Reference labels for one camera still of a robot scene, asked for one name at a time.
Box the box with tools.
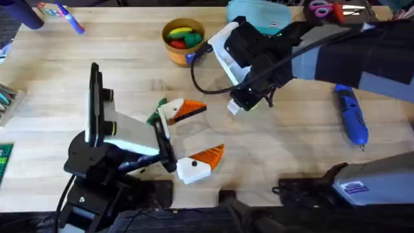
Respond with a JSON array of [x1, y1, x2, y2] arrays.
[[0, 83, 27, 128]]

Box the green toy vegetable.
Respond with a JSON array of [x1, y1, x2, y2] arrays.
[[146, 98, 168, 126]]

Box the green board with blocks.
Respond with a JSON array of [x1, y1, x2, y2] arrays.
[[0, 142, 15, 186]]

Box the orange ribbed wedge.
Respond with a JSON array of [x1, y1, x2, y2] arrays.
[[189, 144, 225, 171]]

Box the left wrist flat plate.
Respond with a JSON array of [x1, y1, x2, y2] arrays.
[[84, 62, 105, 148]]

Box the tan tub with toys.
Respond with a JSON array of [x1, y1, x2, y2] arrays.
[[161, 17, 206, 69]]

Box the dark blue cylinder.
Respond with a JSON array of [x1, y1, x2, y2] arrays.
[[0, 0, 45, 30]]

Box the right wrist flat plate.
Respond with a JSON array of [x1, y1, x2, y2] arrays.
[[208, 21, 252, 87]]

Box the dark box of tools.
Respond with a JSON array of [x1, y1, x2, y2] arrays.
[[303, 0, 378, 26]]

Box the black cable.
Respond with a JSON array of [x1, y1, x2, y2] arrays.
[[190, 27, 366, 96]]

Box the wrist flat plate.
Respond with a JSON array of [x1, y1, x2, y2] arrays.
[[208, 21, 252, 87], [84, 62, 105, 148]]

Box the blue electric screwdriver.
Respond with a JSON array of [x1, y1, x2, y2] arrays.
[[333, 83, 370, 152]]

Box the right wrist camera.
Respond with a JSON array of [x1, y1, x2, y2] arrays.
[[229, 86, 261, 113]]

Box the blue marker pen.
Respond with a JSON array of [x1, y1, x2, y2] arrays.
[[56, 2, 86, 35]]

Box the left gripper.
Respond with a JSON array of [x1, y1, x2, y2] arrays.
[[63, 87, 213, 186]]

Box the pink handled scissors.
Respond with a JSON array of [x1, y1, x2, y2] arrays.
[[308, 0, 367, 19]]

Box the teal zip pouch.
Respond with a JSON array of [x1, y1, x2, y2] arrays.
[[225, 0, 292, 36]]

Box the black rail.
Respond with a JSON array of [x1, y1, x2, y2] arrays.
[[0, 206, 414, 233]]

